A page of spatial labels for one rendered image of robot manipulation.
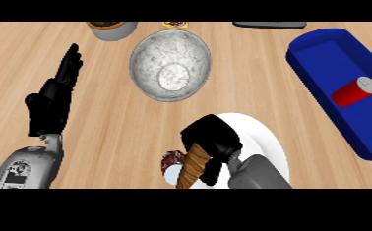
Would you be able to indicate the dark grey flat object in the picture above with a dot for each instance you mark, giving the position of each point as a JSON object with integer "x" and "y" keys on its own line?
{"x": 269, "y": 24}

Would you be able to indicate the grey marbled bowl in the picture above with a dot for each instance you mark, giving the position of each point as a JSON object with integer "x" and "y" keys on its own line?
{"x": 168, "y": 65}

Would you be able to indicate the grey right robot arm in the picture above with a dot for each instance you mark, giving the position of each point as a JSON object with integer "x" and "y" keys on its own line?
{"x": 257, "y": 172}

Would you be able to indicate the yellow packet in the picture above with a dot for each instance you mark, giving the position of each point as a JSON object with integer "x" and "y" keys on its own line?
{"x": 174, "y": 24}

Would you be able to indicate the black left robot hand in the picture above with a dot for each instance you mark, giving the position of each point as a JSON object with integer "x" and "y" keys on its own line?
{"x": 47, "y": 107}

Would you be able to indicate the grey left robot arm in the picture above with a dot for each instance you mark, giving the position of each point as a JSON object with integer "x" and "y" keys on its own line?
{"x": 28, "y": 167}

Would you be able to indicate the brown croissant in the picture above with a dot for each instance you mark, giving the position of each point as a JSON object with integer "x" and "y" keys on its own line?
{"x": 192, "y": 166}

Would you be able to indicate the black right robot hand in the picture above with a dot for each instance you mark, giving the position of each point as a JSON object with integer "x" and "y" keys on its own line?
{"x": 213, "y": 136}

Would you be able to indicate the grey plant pot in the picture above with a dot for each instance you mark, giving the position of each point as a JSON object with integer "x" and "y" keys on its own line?
{"x": 112, "y": 30}

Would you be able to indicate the white plate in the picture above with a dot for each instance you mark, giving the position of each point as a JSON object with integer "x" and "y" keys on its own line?
{"x": 261, "y": 140}

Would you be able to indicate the blue rectangular tray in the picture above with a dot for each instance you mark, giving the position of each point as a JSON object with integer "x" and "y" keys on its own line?
{"x": 329, "y": 61}

